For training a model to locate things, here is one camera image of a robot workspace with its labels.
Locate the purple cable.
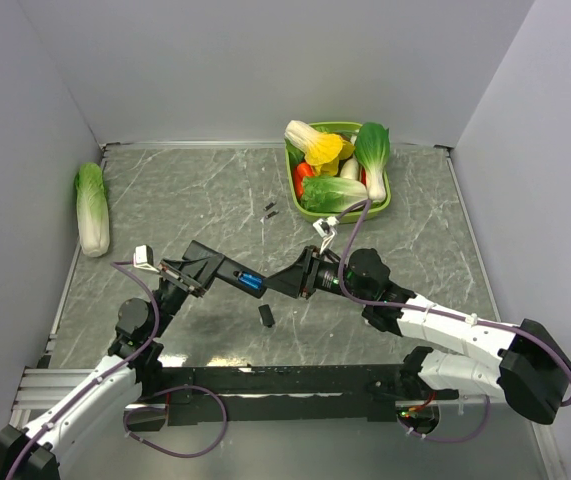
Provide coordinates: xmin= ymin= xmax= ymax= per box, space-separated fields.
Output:
xmin=2 ymin=260 xmax=229 ymax=480
xmin=337 ymin=198 xmax=571 ymax=444

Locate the green plastic basket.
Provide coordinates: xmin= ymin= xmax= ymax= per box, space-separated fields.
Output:
xmin=285 ymin=121 xmax=392 ymax=222

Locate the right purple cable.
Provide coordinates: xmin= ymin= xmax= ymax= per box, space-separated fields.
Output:
xmin=337 ymin=198 xmax=571 ymax=444

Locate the black remote control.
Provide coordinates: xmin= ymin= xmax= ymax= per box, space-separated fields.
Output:
xmin=217 ymin=257 xmax=266 ymax=299

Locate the yellow leaf cabbage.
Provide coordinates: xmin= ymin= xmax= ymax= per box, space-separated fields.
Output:
xmin=284 ymin=120 xmax=355 ymax=176

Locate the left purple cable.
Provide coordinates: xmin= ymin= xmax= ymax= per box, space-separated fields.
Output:
xmin=2 ymin=260 xmax=229 ymax=480

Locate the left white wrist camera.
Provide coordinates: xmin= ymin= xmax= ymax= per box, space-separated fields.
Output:
xmin=132 ymin=244 xmax=160 ymax=275

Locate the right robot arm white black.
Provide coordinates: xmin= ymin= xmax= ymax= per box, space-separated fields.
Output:
xmin=264 ymin=247 xmax=571 ymax=425

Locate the green bok choy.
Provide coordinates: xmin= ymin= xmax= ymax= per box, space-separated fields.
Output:
xmin=355 ymin=122 xmax=390 ymax=203

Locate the red pepper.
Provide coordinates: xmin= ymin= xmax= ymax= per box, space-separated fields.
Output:
xmin=293 ymin=162 xmax=315 ymax=199

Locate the napa cabbage on table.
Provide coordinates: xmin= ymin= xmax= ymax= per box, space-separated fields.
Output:
xmin=74 ymin=163 xmax=110 ymax=258

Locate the green lettuce head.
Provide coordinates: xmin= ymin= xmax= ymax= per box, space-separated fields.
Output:
xmin=300 ymin=175 xmax=368 ymax=213

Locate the black battery cover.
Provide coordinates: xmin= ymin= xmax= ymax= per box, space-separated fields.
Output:
xmin=258 ymin=304 xmax=275 ymax=328

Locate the black base bar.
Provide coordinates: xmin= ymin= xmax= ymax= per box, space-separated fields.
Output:
xmin=142 ymin=365 xmax=458 ymax=426

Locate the aluminium frame rail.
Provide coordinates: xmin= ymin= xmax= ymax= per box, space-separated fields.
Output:
xmin=12 ymin=364 xmax=541 ymax=411

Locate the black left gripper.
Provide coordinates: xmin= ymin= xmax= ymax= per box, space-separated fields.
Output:
xmin=150 ymin=253 xmax=225 ymax=337

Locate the blue battery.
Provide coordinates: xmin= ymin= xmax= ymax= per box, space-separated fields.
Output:
xmin=239 ymin=272 xmax=263 ymax=288
xmin=239 ymin=278 xmax=261 ymax=291

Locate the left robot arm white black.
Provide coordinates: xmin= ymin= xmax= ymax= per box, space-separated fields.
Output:
xmin=0 ymin=242 xmax=226 ymax=479

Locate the white radish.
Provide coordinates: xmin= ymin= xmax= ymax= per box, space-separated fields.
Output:
xmin=339 ymin=156 xmax=361 ymax=181

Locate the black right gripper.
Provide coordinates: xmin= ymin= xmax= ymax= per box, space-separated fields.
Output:
xmin=263 ymin=245 xmax=372 ymax=303

